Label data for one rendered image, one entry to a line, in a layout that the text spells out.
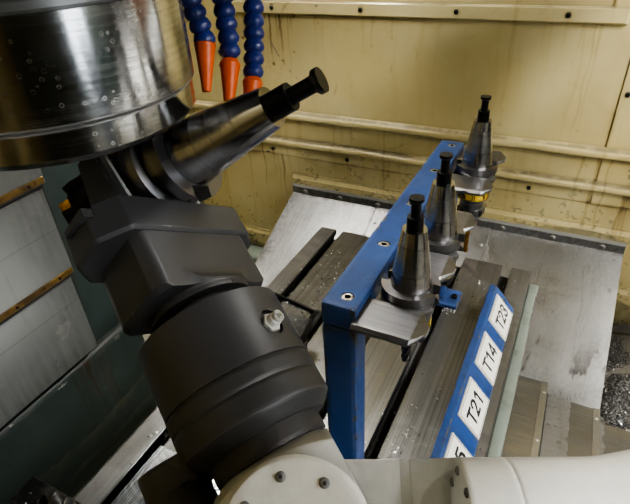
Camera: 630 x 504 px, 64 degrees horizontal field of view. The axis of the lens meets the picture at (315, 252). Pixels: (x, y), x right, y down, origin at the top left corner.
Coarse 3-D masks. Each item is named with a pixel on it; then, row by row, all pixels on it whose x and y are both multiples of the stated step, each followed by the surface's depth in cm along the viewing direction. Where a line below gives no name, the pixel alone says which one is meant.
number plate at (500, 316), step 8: (496, 296) 93; (496, 304) 92; (504, 304) 94; (496, 312) 91; (504, 312) 93; (488, 320) 89; (496, 320) 90; (504, 320) 92; (496, 328) 89; (504, 328) 91; (504, 336) 90
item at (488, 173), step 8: (496, 160) 79; (456, 168) 79; (464, 168) 77; (472, 168) 77; (480, 168) 77; (488, 168) 77; (496, 168) 77; (472, 176) 77; (480, 176) 77; (488, 176) 77
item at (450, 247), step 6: (462, 228) 63; (462, 234) 62; (450, 240) 61; (456, 240) 61; (462, 240) 62; (432, 246) 60; (438, 246) 60; (444, 246) 60; (450, 246) 60; (456, 246) 61; (462, 246) 63; (438, 252) 61; (444, 252) 61; (450, 252) 61; (456, 258) 62
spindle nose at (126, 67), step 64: (0, 0) 20; (64, 0) 22; (128, 0) 23; (0, 64) 22; (64, 64) 23; (128, 64) 24; (192, 64) 30; (0, 128) 23; (64, 128) 24; (128, 128) 26
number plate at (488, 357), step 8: (488, 336) 86; (480, 344) 84; (488, 344) 85; (480, 352) 82; (488, 352) 84; (496, 352) 86; (480, 360) 81; (488, 360) 83; (496, 360) 85; (480, 368) 81; (488, 368) 82; (496, 368) 84; (488, 376) 81
